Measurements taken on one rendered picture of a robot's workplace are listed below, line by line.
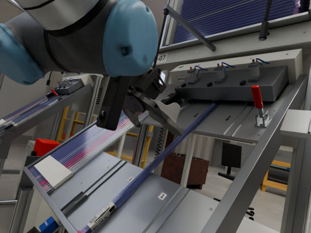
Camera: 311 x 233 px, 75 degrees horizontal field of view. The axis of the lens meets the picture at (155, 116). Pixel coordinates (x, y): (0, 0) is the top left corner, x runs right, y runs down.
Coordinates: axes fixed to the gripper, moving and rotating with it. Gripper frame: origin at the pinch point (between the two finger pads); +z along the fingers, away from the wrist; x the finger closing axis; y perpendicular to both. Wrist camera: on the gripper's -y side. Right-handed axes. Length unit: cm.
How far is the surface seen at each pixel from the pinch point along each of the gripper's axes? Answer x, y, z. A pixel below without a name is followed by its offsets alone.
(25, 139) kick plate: 538, -25, 118
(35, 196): 83, -39, 26
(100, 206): 3.5, -20.5, 1.8
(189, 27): 11.1, 41.0, -7.2
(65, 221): 5.2, -26.4, -2.0
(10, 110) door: 520, 5, 44
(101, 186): 9.1, -16.8, 2.8
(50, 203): 14.6, -26.5, -2.0
